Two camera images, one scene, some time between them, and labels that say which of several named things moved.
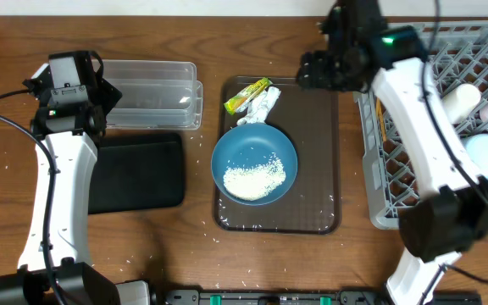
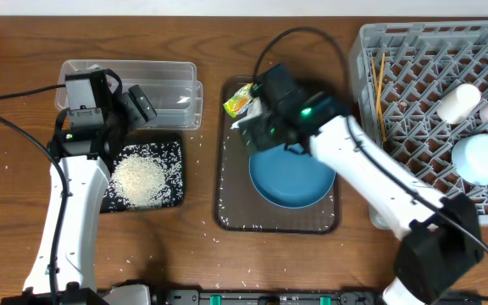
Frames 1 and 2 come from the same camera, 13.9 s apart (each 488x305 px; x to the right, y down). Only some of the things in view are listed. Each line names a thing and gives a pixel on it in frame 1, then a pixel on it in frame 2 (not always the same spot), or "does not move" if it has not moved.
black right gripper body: [340, 75] -> [274, 130]
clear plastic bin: [156, 94] does not move
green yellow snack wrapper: [241, 100] does not move
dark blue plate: [252, 144] -> [290, 178]
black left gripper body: [105, 97] -> [124, 117]
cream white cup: [458, 102] does not move
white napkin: [260, 106] does not move
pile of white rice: [253, 182] -> [146, 176]
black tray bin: [136, 170] does not move
